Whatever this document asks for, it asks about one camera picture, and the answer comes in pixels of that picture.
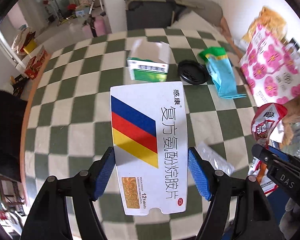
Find white box tricolour stripes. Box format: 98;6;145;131
110;81;188;216

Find green white medicine box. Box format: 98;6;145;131
126;38;171;82

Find red orange cardboard box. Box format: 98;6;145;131
25;46;48;80

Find green white checkered table mat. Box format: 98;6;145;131
20;28;260;240

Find black round plastic lid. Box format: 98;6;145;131
178;60;210;85

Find white blue medicine box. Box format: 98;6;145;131
248;157;278;196

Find black jacket on chair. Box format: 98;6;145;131
0;90;27;182

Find pink flower paper bag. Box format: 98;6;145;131
239;24;300;107

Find light blue snack bag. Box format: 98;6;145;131
198;47;247;99

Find folded grey cot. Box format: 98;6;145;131
125;0;204;30

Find pink suitcase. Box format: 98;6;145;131
82;15;107;38

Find red white snack wrapper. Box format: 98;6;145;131
251;103;288;148

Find brown cardboard box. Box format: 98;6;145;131
279;95;300;150

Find yellow snack bag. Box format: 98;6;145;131
242;6;287;43

